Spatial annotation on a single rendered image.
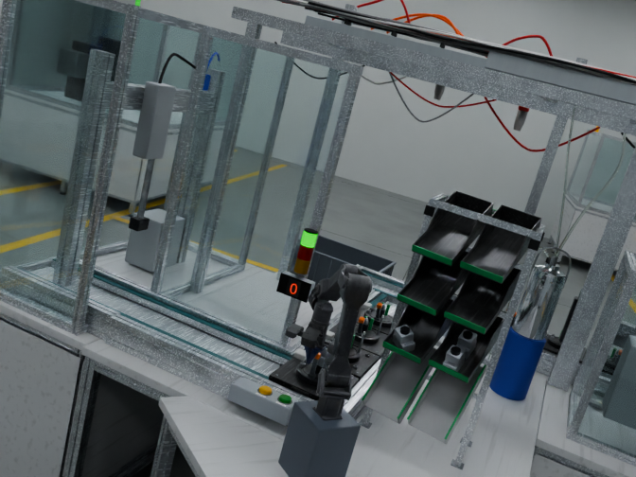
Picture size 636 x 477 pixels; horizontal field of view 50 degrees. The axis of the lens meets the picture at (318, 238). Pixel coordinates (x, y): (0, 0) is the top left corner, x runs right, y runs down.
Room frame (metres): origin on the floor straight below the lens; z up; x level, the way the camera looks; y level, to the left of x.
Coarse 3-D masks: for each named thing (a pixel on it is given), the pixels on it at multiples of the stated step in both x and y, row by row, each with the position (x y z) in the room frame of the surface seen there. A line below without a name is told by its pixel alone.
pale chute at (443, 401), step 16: (480, 368) 2.02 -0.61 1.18; (432, 384) 2.00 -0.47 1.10; (448, 384) 1.99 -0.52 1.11; (464, 384) 1.99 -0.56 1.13; (432, 400) 1.96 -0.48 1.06; (448, 400) 1.95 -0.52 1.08; (464, 400) 1.95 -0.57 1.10; (416, 416) 1.92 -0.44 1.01; (432, 416) 1.92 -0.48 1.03; (448, 416) 1.91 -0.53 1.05; (432, 432) 1.88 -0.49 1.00; (448, 432) 1.84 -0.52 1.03
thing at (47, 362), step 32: (0, 320) 2.25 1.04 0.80; (32, 320) 2.20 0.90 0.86; (0, 352) 2.24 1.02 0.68; (32, 352) 2.19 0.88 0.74; (64, 352) 2.15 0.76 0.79; (0, 384) 2.23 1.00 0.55; (32, 384) 2.19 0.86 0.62; (64, 384) 2.14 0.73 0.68; (0, 416) 2.22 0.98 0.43; (32, 416) 2.18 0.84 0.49; (64, 416) 2.13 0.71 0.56; (0, 448) 2.22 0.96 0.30; (32, 448) 2.17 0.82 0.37; (64, 448) 2.13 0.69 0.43
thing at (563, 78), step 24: (312, 24) 3.31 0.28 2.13; (336, 24) 3.27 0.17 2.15; (408, 48) 3.16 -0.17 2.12; (432, 48) 3.12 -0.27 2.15; (504, 72) 2.53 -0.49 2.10; (528, 72) 2.50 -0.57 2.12; (552, 72) 2.48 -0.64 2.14; (576, 72) 2.45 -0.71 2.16; (600, 96) 2.42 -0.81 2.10; (624, 96) 2.40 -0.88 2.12
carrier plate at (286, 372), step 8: (296, 360) 2.20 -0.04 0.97; (280, 368) 2.10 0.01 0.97; (288, 368) 2.11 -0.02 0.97; (272, 376) 2.03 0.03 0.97; (280, 376) 2.04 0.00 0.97; (288, 376) 2.06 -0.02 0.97; (296, 376) 2.07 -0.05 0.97; (352, 376) 2.18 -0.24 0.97; (280, 384) 2.02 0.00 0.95; (288, 384) 2.01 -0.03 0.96; (296, 384) 2.01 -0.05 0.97; (304, 384) 2.03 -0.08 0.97; (352, 384) 2.12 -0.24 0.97; (312, 392) 1.99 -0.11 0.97
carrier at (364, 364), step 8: (328, 336) 2.45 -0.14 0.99; (360, 344) 2.36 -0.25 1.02; (352, 352) 2.34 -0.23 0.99; (360, 352) 2.36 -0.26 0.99; (368, 352) 2.43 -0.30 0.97; (352, 360) 2.29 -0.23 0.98; (360, 360) 2.34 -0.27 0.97; (368, 360) 2.36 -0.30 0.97; (376, 360) 2.38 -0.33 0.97; (352, 368) 2.25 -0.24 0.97; (360, 368) 2.26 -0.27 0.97; (368, 368) 2.28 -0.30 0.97; (360, 376) 2.20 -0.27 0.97
